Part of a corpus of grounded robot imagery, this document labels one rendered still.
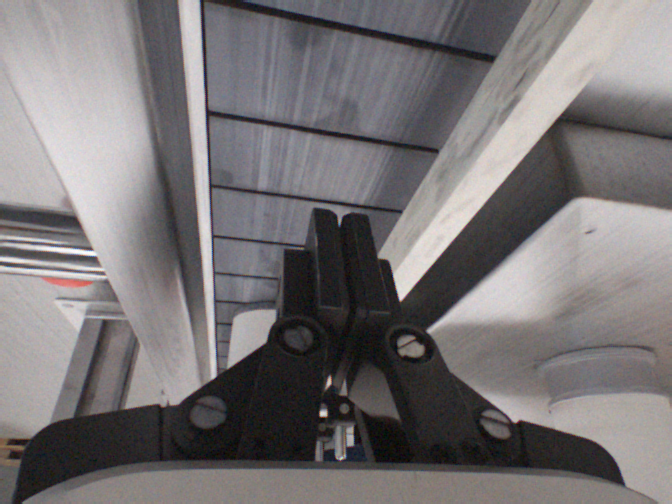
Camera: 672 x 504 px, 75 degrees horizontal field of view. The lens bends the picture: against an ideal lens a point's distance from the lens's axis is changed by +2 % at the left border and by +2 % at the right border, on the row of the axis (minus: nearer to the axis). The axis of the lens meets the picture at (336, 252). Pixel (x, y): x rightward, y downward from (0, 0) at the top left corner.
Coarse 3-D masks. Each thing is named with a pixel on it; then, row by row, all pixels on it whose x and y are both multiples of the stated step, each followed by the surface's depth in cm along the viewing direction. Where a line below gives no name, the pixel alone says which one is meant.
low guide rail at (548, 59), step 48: (576, 0) 8; (624, 0) 8; (528, 48) 10; (576, 48) 9; (480, 96) 11; (528, 96) 10; (480, 144) 11; (528, 144) 11; (432, 192) 14; (480, 192) 12; (432, 240) 15
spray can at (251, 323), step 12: (240, 312) 28; (252, 312) 27; (264, 312) 27; (240, 324) 27; (252, 324) 27; (264, 324) 26; (240, 336) 27; (252, 336) 26; (264, 336) 26; (240, 348) 26; (252, 348) 26; (228, 360) 27
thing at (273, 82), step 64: (256, 0) 11; (320, 0) 11; (384, 0) 11; (448, 0) 11; (512, 0) 11; (256, 64) 13; (320, 64) 13; (384, 64) 13; (448, 64) 13; (256, 128) 15; (320, 128) 15; (384, 128) 15; (448, 128) 15; (256, 192) 18; (320, 192) 18; (384, 192) 18; (256, 256) 22
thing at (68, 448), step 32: (96, 416) 7; (128, 416) 7; (160, 416) 8; (32, 448) 7; (64, 448) 7; (96, 448) 7; (128, 448) 7; (160, 448) 7; (32, 480) 6; (64, 480) 7
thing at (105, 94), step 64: (0, 0) 3; (64, 0) 3; (128, 0) 3; (0, 64) 4; (64, 64) 4; (128, 64) 3; (64, 128) 4; (128, 128) 4; (128, 192) 5; (192, 192) 7; (128, 256) 6; (192, 256) 7; (192, 320) 8; (192, 384) 12
